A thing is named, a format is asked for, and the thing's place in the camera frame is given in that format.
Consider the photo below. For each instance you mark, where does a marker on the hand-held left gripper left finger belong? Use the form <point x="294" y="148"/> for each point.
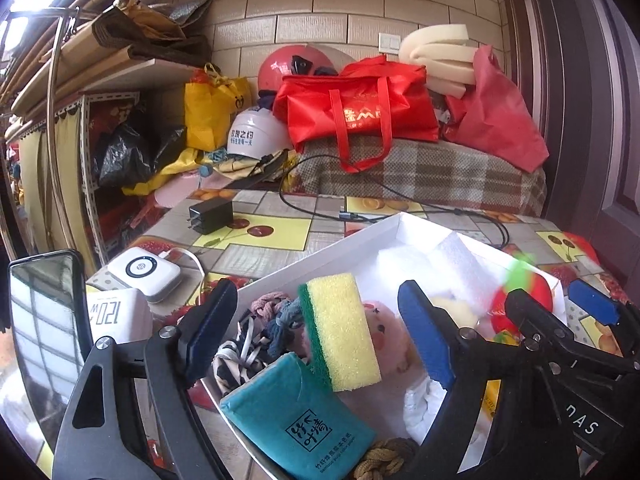
<point x="200" y="332"/>

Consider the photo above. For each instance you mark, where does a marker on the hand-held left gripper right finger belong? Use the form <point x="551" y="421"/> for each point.
<point x="425" y="330"/>

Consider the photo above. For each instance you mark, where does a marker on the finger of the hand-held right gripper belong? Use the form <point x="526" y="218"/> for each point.
<point x="595" y="302"/>
<point x="530" y="310"/>

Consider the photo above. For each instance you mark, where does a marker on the red tomato soft toy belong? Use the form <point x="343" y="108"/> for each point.
<point x="542" y="287"/>

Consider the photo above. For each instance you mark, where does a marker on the plain yellow sponge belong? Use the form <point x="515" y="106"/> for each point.
<point x="450" y="310"/>

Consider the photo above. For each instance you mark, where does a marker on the zebra striped scrunchie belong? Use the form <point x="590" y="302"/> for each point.
<point x="235" y="360"/>

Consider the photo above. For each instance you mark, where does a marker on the pink scrunchie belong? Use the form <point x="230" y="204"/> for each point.
<point x="265" y="302"/>

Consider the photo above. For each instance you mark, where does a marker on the yellow and green sponge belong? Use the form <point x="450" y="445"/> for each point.
<point x="340" y="330"/>

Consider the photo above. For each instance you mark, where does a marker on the white cardboard box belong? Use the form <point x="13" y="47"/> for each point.
<point x="350" y="245"/>

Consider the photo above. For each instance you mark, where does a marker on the pink plush toy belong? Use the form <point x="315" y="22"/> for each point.
<point x="385" y="330"/>

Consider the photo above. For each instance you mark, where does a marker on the white foam block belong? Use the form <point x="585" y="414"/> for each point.
<point x="460" y="265"/>

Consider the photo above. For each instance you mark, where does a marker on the white cloth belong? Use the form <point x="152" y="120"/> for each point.
<point x="425" y="410"/>

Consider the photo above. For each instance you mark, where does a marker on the white round button device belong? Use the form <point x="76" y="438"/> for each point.
<point x="145" y="272"/>

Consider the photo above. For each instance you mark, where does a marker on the white charger box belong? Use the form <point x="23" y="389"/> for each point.
<point x="120" y="315"/>

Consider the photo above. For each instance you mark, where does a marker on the blue grey scrunchie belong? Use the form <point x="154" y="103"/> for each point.
<point x="285" y="332"/>

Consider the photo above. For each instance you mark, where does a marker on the teal cloth pouch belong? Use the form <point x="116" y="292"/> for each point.
<point x="280" y="410"/>

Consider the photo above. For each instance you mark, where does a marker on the black power adapter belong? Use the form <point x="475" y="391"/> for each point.
<point x="212" y="215"/>

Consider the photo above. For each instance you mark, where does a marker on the fruit print tablecloth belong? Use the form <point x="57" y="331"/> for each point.
<point x="275" y="230"/>

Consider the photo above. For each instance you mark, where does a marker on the pale pink object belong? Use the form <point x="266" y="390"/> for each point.
<point x="175" y="192"/>

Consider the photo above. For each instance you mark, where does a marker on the plaid blanket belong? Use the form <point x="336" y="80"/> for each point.
<point x="425" y="175"/>

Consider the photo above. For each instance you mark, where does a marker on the small mirror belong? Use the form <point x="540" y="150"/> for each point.
<point x="45" y="320"/>

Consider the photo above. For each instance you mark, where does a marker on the yellow cloth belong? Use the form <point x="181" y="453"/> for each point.
<point x="170" y="170"/>

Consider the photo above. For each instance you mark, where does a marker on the black plastic bag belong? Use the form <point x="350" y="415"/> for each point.
<point x="125" y="155"/>

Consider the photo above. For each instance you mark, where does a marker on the light red fabric bag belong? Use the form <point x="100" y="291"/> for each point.
<point x="500" y="115"/>

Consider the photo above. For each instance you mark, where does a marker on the white helmet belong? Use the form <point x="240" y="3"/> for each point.
<point x="260" y="132"/>

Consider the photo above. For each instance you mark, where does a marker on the yellow shelf curtain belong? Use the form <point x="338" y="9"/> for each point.
<point x="60" y="170"/>

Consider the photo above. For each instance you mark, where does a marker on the dark purple door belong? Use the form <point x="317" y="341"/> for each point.
<point x="575" y="85"/>

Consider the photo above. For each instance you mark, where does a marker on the yellow shopping bag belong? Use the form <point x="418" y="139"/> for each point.
<point x="210" y="110"/>

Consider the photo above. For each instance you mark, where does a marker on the red tote bag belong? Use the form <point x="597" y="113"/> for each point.
<point x="360" y="110"/>

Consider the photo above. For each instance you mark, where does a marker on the cream foam roll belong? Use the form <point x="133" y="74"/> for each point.
<point x="435" y="60"/>

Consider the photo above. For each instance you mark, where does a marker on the metal storage shelf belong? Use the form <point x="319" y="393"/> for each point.
<point x="130" y="72"/>

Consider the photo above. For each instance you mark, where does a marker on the red helmet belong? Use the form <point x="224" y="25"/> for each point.
<point x="280" y="65"/>

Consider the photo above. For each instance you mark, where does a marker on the chrome tube frame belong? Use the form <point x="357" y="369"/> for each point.
<point x="52" y="85"/>

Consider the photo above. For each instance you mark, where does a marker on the white wall switch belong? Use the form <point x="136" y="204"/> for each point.
<point x="389" y="41"/>

